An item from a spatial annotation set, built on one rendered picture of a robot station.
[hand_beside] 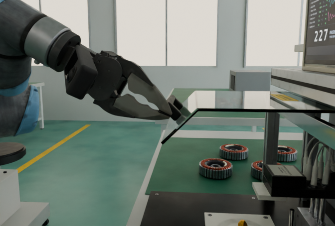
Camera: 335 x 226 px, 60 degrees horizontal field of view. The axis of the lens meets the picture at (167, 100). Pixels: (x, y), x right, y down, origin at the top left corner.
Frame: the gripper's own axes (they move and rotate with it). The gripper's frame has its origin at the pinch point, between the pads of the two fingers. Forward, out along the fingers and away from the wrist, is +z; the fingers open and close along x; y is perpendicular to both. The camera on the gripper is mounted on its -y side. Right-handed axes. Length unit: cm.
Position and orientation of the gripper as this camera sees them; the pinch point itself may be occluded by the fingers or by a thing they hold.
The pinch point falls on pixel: (163, 112)
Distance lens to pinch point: 46.6
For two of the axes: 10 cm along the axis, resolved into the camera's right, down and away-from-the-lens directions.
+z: 8.6, 5.1, 0.0
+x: -5.0, 8.5, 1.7
